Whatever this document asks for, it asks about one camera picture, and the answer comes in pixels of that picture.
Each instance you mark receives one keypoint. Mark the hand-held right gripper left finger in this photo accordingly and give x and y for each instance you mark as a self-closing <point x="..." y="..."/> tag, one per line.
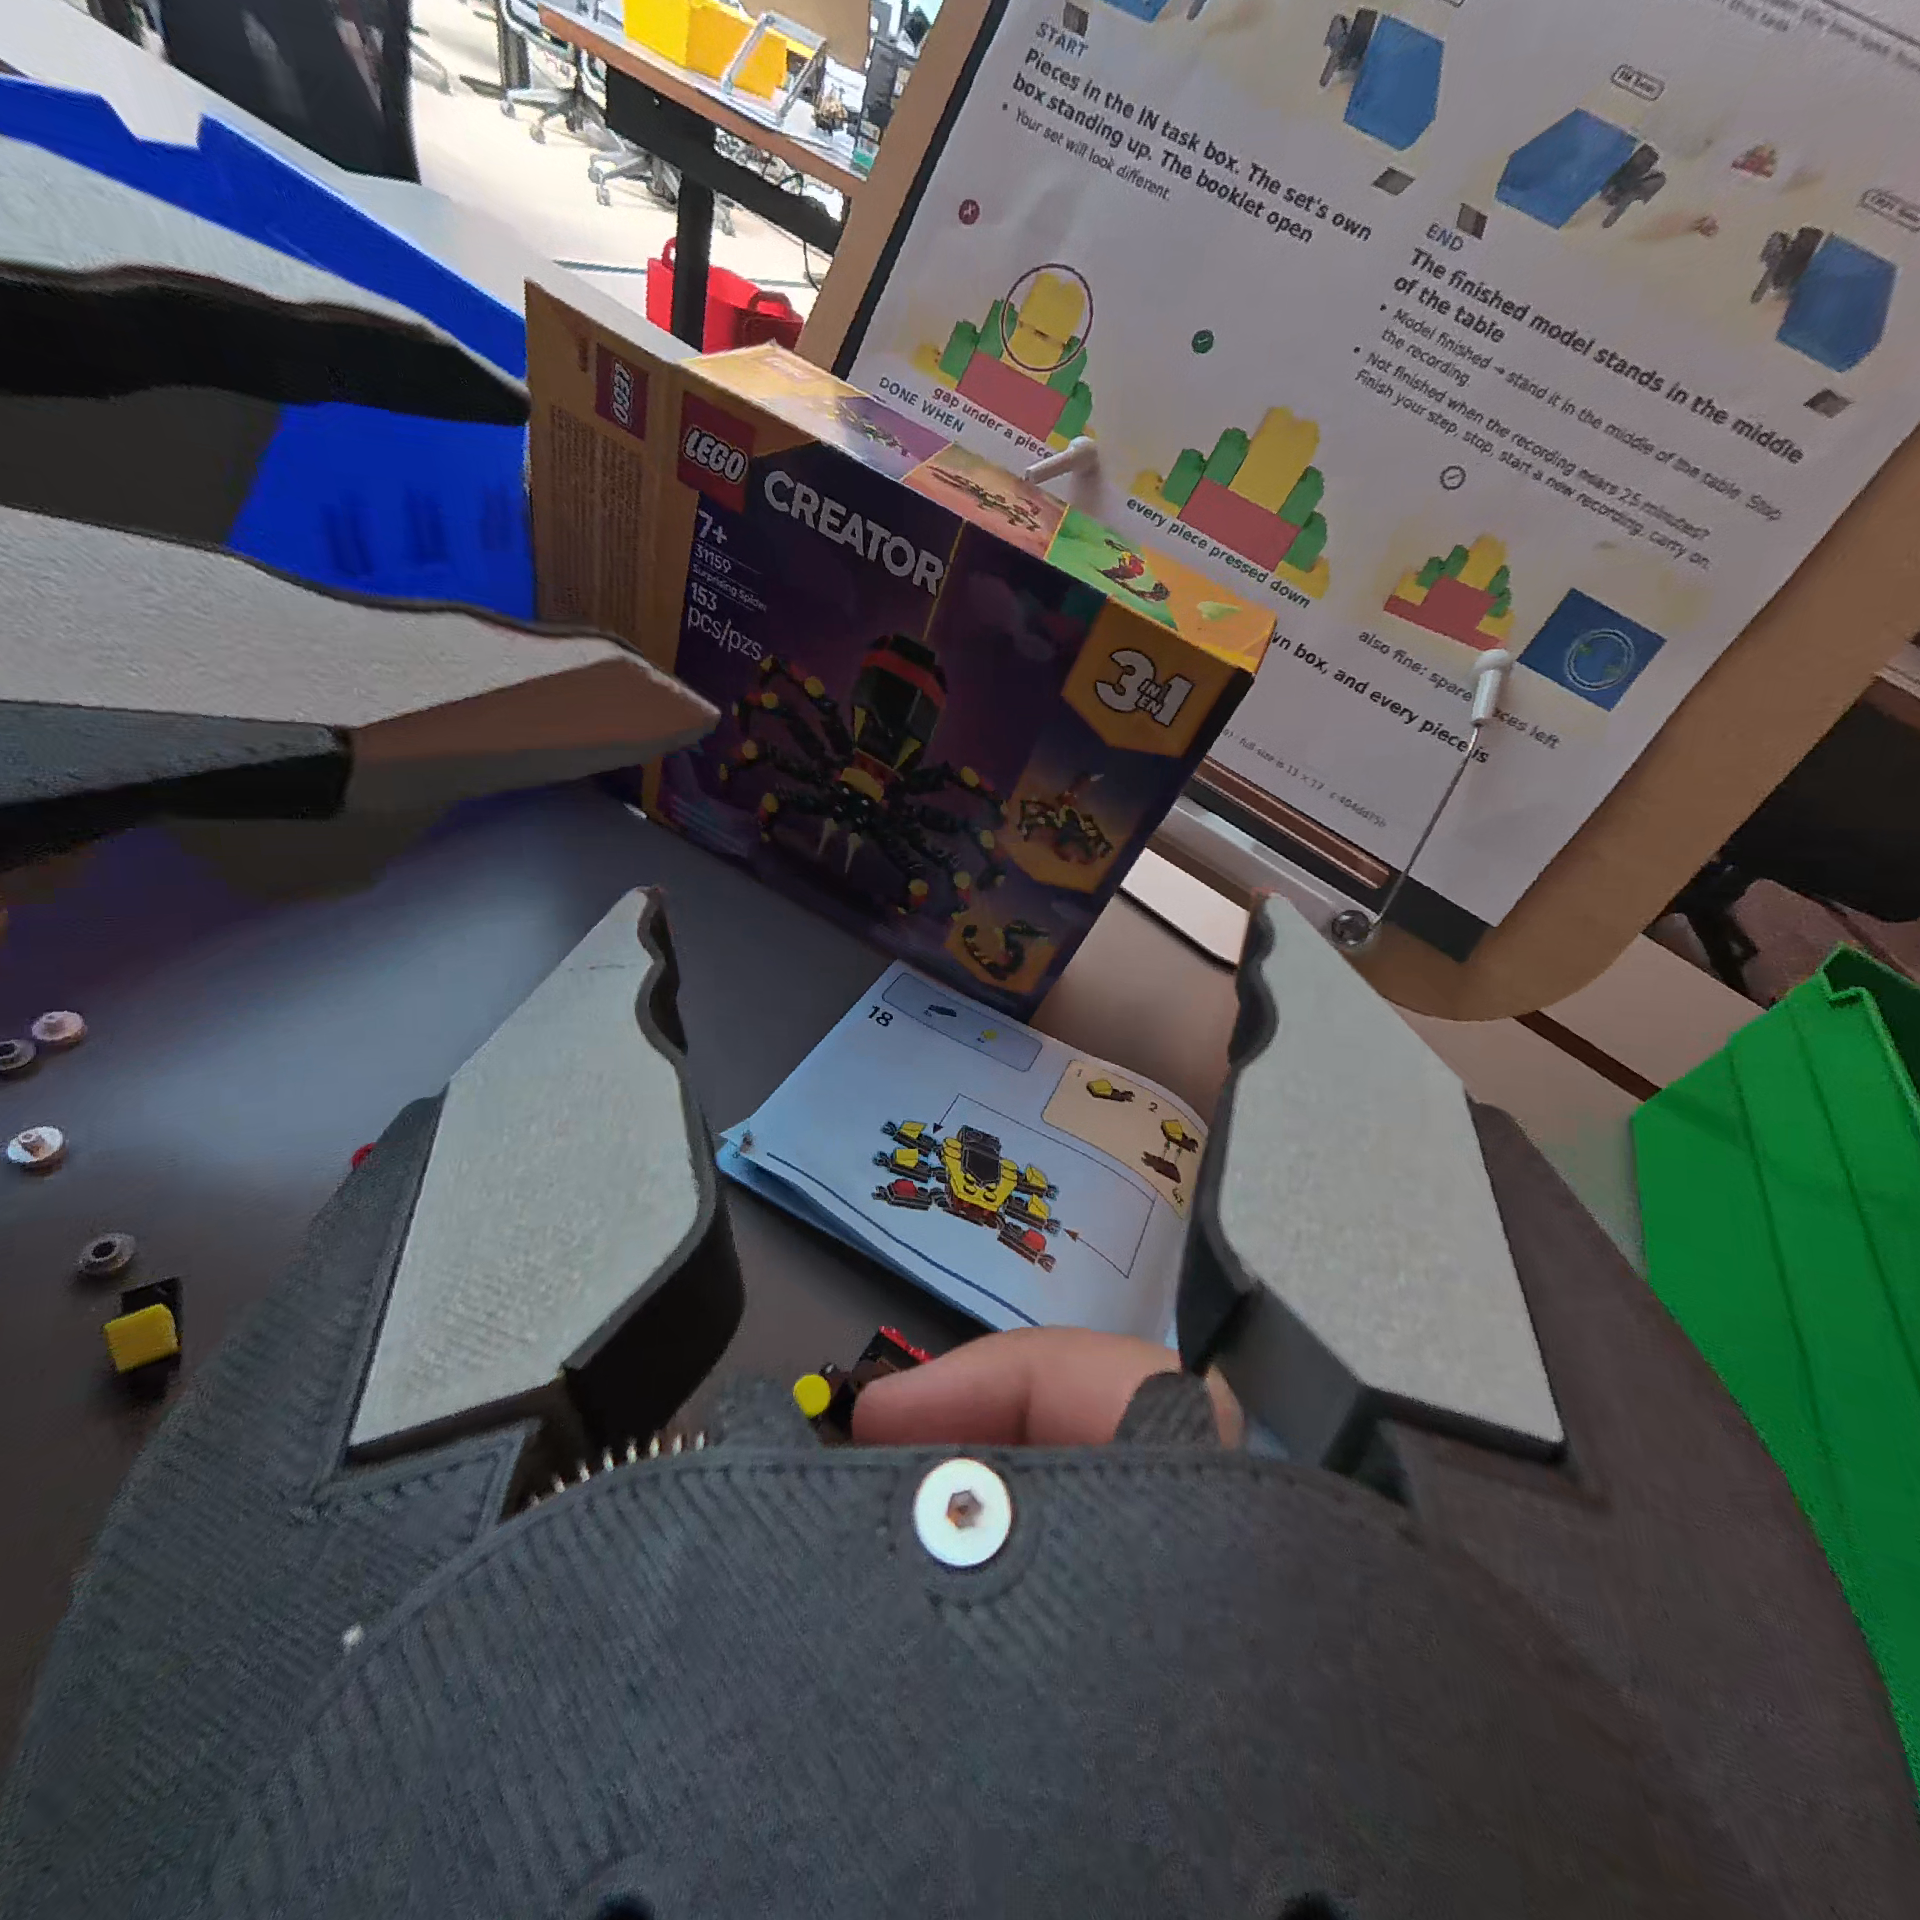
<point x="540" y="1184"/>

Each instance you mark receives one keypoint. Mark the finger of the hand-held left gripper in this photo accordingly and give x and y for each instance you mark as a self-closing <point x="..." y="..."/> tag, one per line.
<point x="301" y="662"/>
<point x="165" y="224"/>

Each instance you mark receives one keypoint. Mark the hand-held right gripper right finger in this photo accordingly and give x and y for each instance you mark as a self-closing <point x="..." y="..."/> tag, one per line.
<point x="1359" y="1200"/>

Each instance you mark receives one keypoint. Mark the partly built lego spider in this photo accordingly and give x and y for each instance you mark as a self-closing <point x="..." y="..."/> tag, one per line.
<point x="858" y="1368"/>

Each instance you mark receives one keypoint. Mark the yellow and black lego piece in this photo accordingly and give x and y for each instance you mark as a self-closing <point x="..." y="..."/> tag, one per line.
<point x="143" y="1336"/>

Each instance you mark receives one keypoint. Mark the lego set box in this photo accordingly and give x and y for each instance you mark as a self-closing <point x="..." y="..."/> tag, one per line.
<point x="901" y="676"/>

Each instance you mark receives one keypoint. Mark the person's right hand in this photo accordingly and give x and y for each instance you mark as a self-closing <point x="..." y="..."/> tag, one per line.
<point x="1021" y="1389"/>

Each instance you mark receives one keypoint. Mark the blue plastic bin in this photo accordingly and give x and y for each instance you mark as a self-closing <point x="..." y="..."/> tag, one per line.
<point x="376" y="510"/>

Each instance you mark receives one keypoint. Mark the black office chair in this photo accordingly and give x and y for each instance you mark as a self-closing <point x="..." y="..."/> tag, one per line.
<point x="284" y="77"/>

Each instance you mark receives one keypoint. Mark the pale wooden stand base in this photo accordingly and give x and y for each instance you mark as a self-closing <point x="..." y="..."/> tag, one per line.
<point x="1186" y="909"/>

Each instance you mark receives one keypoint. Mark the blue instruction booklet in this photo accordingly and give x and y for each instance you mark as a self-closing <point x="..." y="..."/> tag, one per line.
<point x="975" y="1080"/>

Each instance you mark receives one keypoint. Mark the green plastic bin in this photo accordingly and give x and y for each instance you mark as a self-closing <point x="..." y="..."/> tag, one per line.
<point x="1799" y="1276"/>

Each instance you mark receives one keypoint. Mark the instruction poster on board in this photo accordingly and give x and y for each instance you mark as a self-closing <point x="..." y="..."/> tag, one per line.
<point x="1694" y="839"/>

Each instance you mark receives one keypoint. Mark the background wooden desk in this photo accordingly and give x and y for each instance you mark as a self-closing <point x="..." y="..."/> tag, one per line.
<point x="693" y="224"/>

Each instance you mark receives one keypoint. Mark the white board pin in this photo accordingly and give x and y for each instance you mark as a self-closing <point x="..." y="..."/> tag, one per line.
<point x="1487" y="682"/>
<point x="1059" y="463"/>

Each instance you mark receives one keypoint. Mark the red plastic crate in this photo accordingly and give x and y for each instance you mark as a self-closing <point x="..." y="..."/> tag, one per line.
<point x="728" y="307"/>

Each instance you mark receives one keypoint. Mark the yellow plastic bin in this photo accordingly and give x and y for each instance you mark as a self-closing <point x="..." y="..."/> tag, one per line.
<point x="691" y="38"/>

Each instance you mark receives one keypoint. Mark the printed instruction sheet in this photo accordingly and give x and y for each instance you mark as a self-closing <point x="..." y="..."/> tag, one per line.
<point x="1501" y="376"/>

